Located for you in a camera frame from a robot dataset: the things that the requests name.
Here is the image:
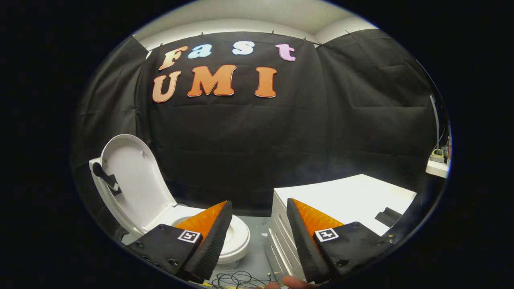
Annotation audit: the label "white power strip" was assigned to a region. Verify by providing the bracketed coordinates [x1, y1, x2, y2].
[426, 159, 449, 178]

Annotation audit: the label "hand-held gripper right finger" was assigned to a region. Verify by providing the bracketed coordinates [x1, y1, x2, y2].
[286, 197, 393, 283]

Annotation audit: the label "black round lid handle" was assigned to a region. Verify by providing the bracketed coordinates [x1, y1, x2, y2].
[92, 162, 122, 196]

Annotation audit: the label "white toilet lid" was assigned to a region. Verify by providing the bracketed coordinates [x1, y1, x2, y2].
[89, 134, 177, 237]

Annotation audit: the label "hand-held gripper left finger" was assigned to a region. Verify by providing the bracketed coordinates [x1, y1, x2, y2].
[128, 200, 233, 281]

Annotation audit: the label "white toilet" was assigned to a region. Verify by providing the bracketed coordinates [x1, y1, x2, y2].
[89, 159, 250, 270]

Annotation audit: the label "white drawer cabinet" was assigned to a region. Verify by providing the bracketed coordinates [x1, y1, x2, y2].
[265, 174, 417, 281]

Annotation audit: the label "black backdrop cloth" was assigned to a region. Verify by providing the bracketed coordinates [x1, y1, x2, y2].
[71, 28, 440, 241]

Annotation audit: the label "tangled black cables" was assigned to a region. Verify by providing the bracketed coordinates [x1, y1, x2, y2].
[211, 271, 277, 289]

